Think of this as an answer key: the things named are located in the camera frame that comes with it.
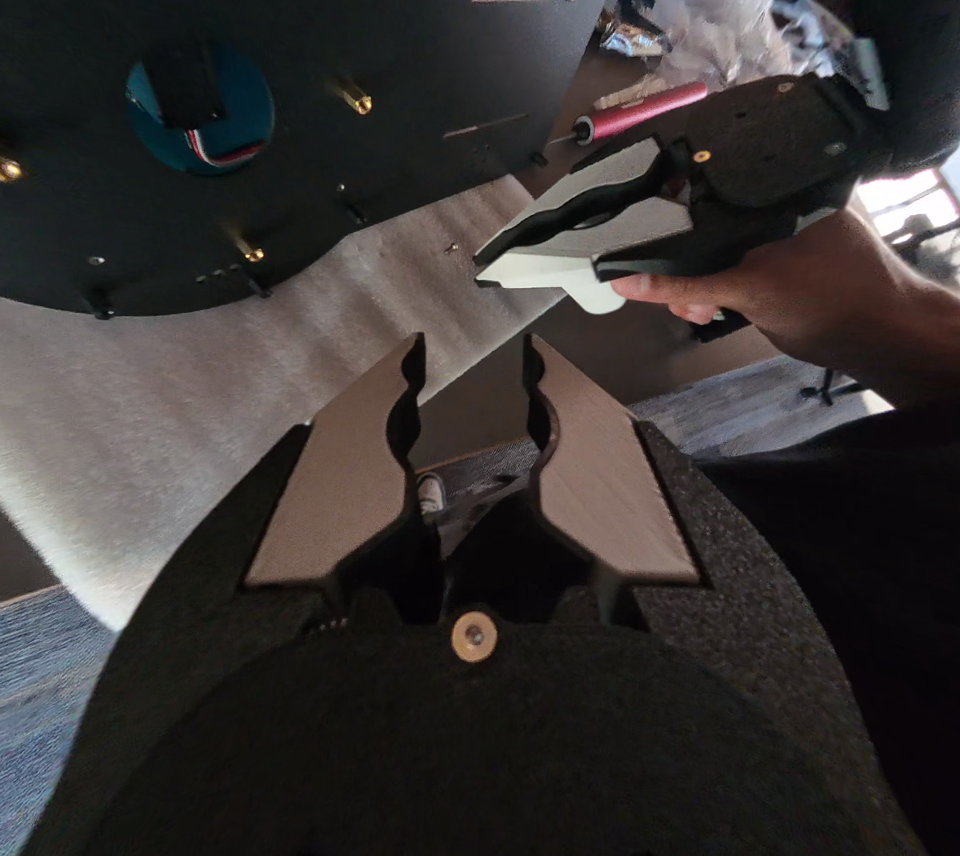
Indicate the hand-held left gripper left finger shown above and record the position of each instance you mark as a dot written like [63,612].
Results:
[337,496]

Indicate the person's right hand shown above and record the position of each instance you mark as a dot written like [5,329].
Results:
[787,286]

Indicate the silver foil bag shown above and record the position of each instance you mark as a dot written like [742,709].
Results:
[634,31]

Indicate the pile of clear parts bags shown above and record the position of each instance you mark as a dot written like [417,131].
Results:
[735,23]

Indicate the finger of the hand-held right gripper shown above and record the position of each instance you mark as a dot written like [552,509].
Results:
[585,196]
[600,241]

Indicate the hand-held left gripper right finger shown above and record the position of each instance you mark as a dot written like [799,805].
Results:
[607,496]

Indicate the white foam sheet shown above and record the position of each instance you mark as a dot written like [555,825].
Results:
[150,421]

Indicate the person's sneaker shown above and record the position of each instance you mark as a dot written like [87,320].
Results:
[431,496]

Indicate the blue hobby robot arm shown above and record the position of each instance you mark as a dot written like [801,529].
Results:
[375,83]

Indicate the narrow clear sleeve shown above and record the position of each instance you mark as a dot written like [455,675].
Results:
[630,92]

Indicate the red screwdriver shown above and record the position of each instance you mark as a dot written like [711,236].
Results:
[645,110]

